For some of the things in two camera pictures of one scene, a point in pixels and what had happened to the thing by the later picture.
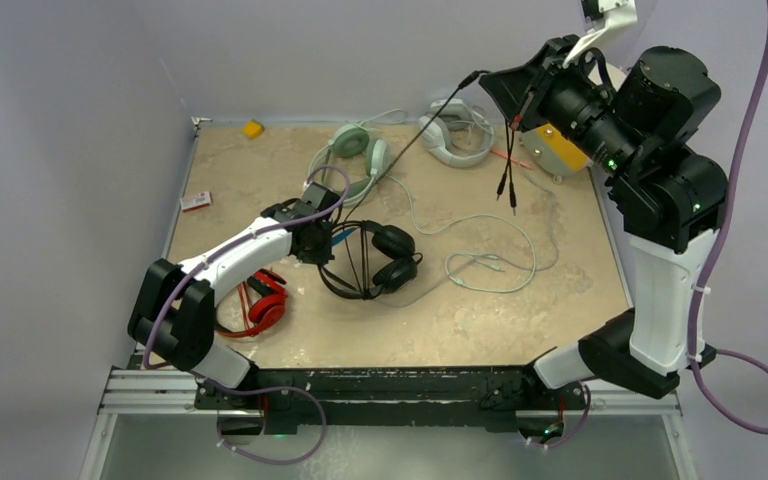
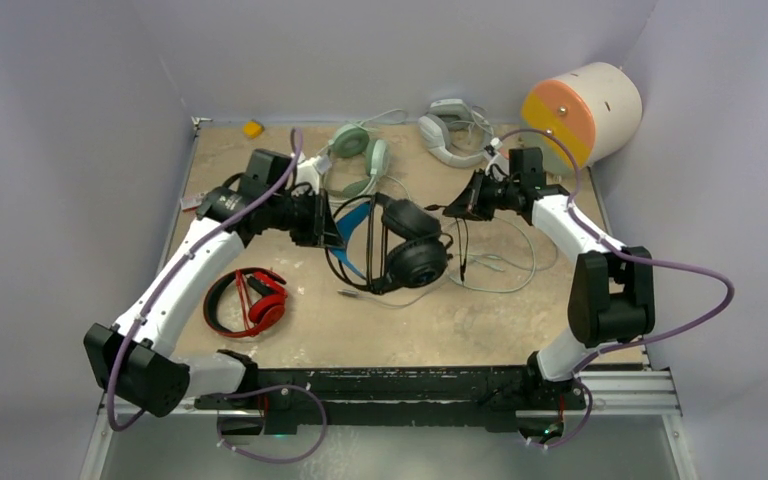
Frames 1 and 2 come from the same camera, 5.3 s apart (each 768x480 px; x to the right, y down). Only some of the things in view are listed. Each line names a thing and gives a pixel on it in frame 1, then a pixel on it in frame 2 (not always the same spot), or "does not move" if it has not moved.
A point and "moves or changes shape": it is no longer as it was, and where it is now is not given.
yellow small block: x=253 y=128 does not move
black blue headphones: x=395 y=248 moves or changes shape
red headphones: x=269 y=311 does not move
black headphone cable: x=506 y=171 → x=462 y=225
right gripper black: x=521 y=92 → x=471 y=202
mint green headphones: x=351 y=140 does not move
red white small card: x=196 y=201 does not move
